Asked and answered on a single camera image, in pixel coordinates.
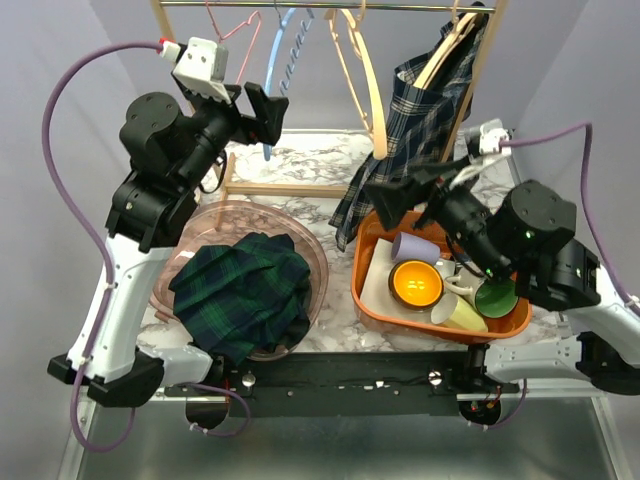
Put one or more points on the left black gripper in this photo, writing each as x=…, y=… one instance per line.
x=267, y=118

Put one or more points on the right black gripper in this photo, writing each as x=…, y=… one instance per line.
x=393, y=199

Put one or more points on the green plaid skirt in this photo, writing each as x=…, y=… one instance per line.
x=236, y=300

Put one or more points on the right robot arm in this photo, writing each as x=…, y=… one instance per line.
x=530, y=238

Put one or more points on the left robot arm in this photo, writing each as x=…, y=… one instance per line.
x=170, y=153

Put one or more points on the empty wooden hanger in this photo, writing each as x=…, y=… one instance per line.
x=373, y=121

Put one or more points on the navy beige plaid skirt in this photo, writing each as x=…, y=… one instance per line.
x=418, y=126

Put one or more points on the wooden hanger with skirt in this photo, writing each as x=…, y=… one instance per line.
x=461, y=28

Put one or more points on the lavender cup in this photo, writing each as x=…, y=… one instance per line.
x=406, y=247

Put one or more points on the orange plastic bin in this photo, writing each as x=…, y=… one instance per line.
x=369, y=231

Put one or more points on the orange bowl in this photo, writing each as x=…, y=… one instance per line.
x=415, y=284

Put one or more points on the white floral mug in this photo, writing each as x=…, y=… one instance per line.
x=464, y=283

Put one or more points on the pink transparent basin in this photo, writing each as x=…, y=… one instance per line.
x=227, y=222

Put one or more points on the white board in bin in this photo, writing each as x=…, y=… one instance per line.
x=376, y=295

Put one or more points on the yellow cup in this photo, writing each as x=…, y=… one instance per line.
x=452, y=311

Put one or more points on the green bowl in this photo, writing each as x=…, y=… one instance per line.
x=495, y=300

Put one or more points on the wooden clothes rack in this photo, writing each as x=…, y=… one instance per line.
x=170, y=48

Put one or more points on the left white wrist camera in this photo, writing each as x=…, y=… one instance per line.
x=202, y=69

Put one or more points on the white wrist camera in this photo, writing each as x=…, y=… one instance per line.
x=488, y=139
x=202, y=69

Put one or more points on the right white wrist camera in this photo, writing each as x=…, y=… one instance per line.
x=488, y=139

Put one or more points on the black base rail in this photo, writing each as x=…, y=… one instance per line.
x=349, y=384

